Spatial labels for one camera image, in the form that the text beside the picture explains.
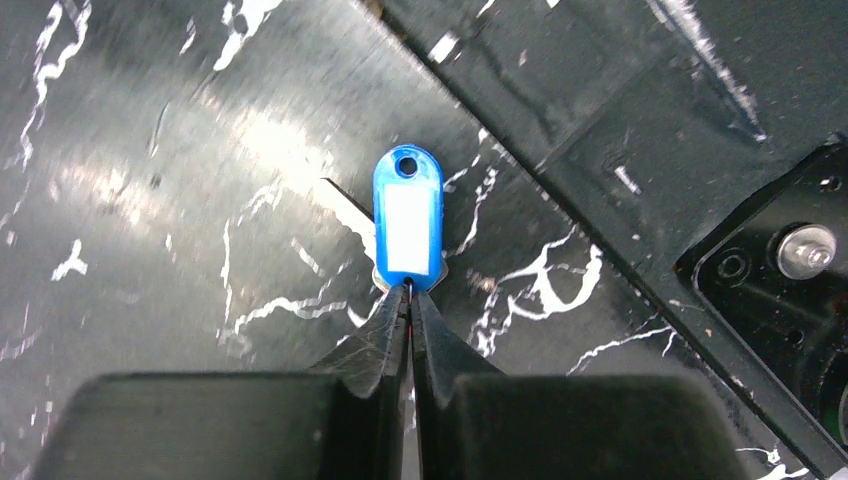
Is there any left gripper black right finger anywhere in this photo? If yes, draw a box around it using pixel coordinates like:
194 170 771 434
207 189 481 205
409 292 747 479

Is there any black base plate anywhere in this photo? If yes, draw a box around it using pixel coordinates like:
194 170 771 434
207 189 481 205
382 1 847 479

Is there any blue key tag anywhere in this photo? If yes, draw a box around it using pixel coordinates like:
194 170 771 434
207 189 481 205
372 144 448 293

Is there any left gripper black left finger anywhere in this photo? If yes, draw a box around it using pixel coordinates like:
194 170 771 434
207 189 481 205
32 285 411 479

